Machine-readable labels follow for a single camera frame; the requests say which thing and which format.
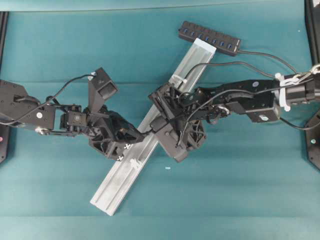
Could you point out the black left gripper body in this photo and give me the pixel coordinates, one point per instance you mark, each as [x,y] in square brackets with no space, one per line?
[106,132]

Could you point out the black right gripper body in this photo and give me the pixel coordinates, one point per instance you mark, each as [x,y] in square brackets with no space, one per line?
[166,100]

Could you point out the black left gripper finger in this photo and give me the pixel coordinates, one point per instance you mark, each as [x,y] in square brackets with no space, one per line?
[125,142]
[126,131]

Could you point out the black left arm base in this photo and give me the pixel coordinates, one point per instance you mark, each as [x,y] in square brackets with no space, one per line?
[4,129]

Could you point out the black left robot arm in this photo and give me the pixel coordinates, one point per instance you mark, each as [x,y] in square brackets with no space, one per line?
[24,111]

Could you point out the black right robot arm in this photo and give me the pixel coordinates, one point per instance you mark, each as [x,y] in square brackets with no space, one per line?
[260,100]

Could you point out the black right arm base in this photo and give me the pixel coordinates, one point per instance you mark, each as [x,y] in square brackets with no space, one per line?
[312,23]

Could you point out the black multi-port USB hub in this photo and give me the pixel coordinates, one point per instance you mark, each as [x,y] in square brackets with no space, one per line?
[224,43]

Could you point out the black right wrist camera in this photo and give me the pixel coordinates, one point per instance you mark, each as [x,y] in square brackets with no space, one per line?
[168,139]

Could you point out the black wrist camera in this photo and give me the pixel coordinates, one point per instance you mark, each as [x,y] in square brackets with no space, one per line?
[168,139]
[100,88]

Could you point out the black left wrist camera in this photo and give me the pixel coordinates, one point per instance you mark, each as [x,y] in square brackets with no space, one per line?
[100,88]

